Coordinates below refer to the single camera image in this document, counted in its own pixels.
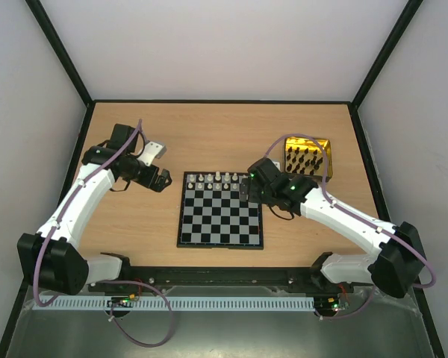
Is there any white slotted cable duct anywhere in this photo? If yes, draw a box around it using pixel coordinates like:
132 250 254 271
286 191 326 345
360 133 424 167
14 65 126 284
46 296 314 312

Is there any black frame enclosure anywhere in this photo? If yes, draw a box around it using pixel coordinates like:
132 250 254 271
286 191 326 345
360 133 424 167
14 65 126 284
0 1 445 357

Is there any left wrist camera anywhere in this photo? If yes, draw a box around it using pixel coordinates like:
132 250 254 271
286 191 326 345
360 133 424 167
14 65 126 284
137 141 167 166

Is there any black mounting rail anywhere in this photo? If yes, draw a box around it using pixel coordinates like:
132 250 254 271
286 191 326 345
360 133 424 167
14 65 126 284
87 266 355 294

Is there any black white chessboard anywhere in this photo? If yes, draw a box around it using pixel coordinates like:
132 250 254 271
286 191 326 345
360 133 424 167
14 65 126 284
177 172 264 250

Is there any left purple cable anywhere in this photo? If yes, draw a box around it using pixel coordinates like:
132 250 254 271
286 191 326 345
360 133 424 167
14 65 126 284
32 119 175 348

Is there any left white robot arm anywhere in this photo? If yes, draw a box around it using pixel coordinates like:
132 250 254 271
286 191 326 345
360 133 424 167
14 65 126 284
17 124 172 296

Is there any gold metal tin tray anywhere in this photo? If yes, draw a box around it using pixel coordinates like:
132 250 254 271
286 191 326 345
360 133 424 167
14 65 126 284
284 136 325 180

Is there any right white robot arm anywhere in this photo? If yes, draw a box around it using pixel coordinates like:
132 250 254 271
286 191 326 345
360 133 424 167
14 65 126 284
243 157 426 298

